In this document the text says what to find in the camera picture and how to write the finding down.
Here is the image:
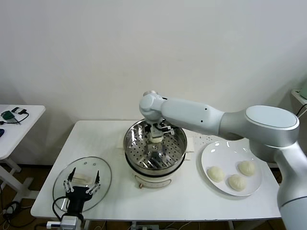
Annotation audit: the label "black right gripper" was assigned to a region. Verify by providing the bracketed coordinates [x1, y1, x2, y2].
[144, 124, 175, 142]

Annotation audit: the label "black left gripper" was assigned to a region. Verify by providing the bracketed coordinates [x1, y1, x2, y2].
[63, 168, 101, 216]

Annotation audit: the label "white steamed baozi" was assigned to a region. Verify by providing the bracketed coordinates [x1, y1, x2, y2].
[148, 134, 164, 144]
[237, 160, 256, 177]
[227, 174, 247, 192]
[206, 166, 225, 183]

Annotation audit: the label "round glass pot lid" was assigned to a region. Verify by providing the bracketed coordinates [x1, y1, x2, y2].
[52, 156, 113, 213]

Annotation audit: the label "steel perforated steamer basket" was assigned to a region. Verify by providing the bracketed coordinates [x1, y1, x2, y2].
[116, 116, 195, 173]

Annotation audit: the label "dark crumbs scatter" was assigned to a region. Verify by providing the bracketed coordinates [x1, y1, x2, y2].
[193, 134, 213, 144]

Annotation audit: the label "white electric cooking pot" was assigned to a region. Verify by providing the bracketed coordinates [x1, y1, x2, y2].
[126, 153, 194, 189]

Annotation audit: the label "white round plate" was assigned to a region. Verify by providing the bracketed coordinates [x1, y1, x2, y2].
[201, 141, 262, 196]

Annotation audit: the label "white side table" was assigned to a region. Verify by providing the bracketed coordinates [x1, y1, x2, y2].
[0, 104, 46, 204]

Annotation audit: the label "white shelf table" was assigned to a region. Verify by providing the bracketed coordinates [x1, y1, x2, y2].
[291, 88, 307, 106]

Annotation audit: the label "black floor cables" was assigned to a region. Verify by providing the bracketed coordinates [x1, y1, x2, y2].
[0, 184, 24, 222]

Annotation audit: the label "thin black adapter cable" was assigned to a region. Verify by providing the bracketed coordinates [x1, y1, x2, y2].
[0, 108, 31, 125]

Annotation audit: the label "black power adapter cable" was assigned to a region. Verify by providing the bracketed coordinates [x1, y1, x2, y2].
[296, 103, 307, 118]

